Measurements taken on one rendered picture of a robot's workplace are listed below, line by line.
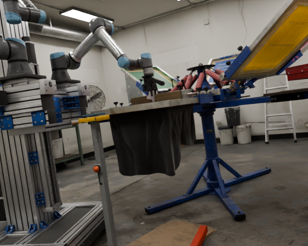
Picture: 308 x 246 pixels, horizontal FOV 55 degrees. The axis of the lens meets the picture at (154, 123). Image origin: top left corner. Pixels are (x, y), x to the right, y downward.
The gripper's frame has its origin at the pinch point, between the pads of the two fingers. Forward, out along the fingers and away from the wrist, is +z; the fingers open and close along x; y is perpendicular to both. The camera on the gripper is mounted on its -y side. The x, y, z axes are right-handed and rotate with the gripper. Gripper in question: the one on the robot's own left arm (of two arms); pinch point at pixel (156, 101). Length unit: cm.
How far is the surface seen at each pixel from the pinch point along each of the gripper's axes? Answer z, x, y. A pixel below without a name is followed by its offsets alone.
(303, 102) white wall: 35, -437, -76
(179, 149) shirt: 33.9, 13.9, -18.6
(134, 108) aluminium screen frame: 3.3, 35.9, -3.7
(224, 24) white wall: -149, -437, 47
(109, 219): 66, 55, 14
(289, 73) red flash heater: -3, -32, -87
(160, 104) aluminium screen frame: 3.8, 35.9, -22.1
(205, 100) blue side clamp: 5.4, -23.3, -28.7
